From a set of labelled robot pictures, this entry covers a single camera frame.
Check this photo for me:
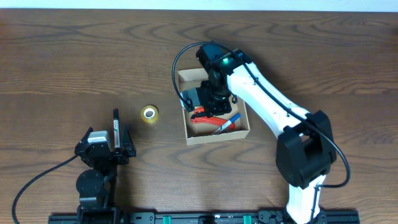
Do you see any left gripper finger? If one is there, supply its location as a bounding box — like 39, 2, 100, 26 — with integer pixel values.
123, 125, 134, 154
77, 127, 93, 149

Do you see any orange utility knife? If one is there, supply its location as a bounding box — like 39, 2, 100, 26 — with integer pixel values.
190, 106, 227, 127

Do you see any blue marker pen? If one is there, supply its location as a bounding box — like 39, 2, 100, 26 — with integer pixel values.
212, 113, 241, 135

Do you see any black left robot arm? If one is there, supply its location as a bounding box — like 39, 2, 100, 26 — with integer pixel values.
75, 127, 136, 224

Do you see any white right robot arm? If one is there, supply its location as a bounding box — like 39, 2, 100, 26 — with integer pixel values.
196, 43, 336, 223

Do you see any black marker pen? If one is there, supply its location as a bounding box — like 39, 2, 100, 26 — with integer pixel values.
113, 109, 121, 150

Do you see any open cardboard box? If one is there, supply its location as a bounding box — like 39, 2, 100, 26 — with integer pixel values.
177, 67, 251, 146

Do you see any yellow tape roll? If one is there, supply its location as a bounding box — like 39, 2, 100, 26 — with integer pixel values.
141, 105, 159, 123

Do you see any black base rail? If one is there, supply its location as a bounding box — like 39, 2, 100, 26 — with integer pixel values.
48, 208, 361, 224

